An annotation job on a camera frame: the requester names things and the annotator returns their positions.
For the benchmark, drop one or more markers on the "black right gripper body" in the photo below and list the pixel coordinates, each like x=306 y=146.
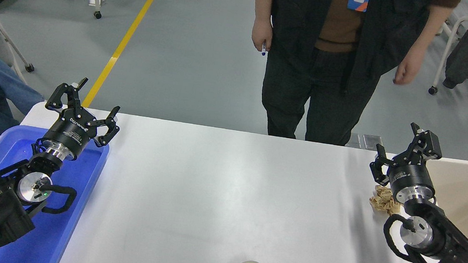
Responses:
x=411 y=175

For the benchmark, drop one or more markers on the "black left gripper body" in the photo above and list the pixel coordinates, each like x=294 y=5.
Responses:
x=71 y=129

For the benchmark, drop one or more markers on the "blue and white pen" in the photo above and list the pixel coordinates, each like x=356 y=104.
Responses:
x=264 y=51

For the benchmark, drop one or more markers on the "standing person's left forearm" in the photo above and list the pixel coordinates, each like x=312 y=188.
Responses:
x=429 y=32

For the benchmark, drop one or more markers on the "crumpled tan paper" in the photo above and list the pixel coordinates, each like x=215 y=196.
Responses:
x=381 y=201

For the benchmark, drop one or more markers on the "standing person's left hand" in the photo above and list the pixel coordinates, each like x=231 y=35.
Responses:
x=409 y=68

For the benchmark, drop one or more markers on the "standing person's right hand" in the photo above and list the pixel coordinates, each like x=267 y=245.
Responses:
x=261 y=34

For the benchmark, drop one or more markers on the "blue plastic tray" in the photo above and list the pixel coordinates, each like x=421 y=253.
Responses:
x=86 y=167

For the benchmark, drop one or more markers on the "standing person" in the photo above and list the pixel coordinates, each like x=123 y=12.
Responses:
x=323 y=93

